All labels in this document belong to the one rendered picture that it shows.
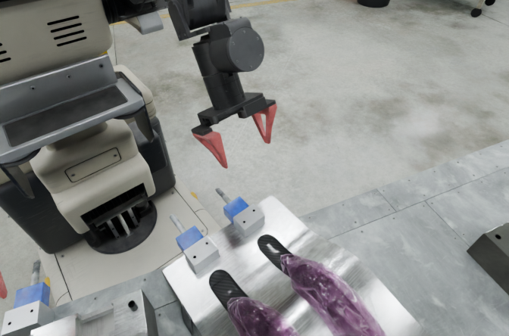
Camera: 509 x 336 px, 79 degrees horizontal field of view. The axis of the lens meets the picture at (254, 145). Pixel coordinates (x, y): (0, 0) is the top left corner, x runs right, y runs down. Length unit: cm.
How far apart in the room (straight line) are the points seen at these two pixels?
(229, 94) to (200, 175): 138
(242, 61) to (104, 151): 49
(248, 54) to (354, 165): 160
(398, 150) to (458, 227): 139
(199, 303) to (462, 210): 60
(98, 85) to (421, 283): 73
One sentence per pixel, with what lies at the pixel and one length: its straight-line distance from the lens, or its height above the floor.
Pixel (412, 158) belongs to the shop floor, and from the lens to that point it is 215.
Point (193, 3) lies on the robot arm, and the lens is 48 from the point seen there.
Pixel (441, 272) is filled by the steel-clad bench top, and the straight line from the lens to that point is 73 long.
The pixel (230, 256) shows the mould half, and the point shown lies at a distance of 60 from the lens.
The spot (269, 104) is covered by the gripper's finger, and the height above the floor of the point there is 107.
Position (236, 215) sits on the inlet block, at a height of 88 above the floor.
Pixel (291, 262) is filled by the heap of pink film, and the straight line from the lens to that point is 56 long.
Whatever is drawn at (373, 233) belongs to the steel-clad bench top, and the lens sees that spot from 72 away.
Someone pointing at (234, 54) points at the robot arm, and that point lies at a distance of 42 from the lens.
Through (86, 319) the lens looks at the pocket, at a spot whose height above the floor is 87.
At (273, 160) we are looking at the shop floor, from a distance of 191.
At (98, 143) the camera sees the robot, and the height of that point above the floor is 89.
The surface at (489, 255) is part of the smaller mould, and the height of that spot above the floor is 84.
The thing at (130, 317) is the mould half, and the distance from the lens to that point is 55.
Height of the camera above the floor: 139
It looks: 44 degrees down
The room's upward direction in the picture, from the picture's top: straight up
